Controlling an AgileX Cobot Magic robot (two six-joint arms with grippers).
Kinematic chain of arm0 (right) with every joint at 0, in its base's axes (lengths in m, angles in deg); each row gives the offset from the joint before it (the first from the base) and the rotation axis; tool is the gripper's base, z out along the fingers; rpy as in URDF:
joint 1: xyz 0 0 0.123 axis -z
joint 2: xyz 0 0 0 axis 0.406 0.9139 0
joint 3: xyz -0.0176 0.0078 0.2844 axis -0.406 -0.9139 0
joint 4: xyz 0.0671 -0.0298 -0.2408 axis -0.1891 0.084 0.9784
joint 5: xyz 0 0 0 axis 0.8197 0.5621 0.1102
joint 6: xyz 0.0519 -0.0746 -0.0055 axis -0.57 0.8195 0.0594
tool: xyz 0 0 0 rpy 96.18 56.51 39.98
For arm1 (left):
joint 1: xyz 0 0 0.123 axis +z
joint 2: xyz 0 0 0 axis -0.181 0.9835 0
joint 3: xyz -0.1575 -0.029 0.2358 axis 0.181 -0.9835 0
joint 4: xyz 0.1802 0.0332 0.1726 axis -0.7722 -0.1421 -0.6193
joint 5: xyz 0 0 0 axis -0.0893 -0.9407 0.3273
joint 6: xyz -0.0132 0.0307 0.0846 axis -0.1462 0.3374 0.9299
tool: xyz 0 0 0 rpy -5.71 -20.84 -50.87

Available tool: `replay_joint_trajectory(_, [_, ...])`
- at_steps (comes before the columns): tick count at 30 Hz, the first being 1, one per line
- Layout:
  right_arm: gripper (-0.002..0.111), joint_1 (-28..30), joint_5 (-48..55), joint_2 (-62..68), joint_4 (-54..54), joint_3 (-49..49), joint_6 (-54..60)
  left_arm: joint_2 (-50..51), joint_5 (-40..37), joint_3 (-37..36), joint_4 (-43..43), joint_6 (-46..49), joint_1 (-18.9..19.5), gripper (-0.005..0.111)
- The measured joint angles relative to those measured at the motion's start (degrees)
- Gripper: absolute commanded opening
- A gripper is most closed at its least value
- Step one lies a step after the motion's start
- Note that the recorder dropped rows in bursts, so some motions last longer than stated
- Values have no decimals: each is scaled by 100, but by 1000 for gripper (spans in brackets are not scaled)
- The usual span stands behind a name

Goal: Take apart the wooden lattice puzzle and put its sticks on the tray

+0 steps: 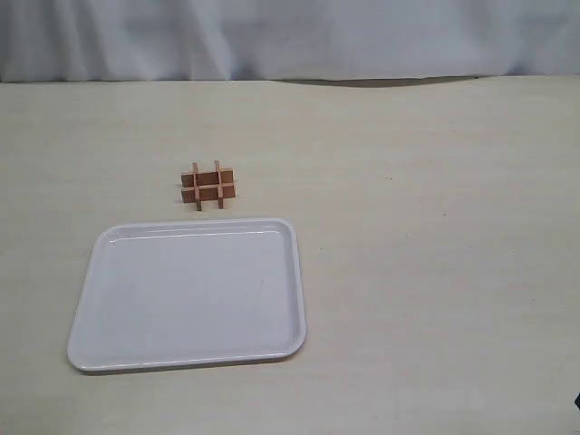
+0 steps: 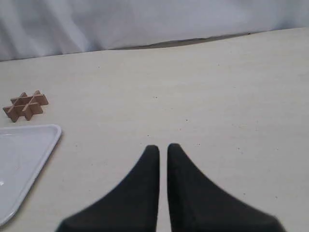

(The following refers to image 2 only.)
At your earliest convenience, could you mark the brown notched wooden piece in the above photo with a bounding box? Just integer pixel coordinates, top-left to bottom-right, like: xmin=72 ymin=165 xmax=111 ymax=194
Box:
xmin=2 ymin=90 xmax=49 ymax=123

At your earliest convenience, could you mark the white backdrop curtain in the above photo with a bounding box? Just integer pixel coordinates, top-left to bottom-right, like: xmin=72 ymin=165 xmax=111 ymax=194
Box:
xmin=0 ymin=0 xmax=309 ymax=61

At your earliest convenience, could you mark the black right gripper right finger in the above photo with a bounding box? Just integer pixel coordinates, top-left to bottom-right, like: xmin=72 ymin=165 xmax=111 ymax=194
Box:
xmin=167 ymin=144 xmax=285 ymax=232

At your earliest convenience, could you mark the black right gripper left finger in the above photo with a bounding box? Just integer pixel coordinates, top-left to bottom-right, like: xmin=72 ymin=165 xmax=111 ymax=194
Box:
xmin=57 ymin=145 xmax=160 ymax=232

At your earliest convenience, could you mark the white plastic tray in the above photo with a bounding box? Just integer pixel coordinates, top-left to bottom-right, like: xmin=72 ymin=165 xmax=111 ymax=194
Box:
xmin=0 ymin=124 xmax=62 ymax=225

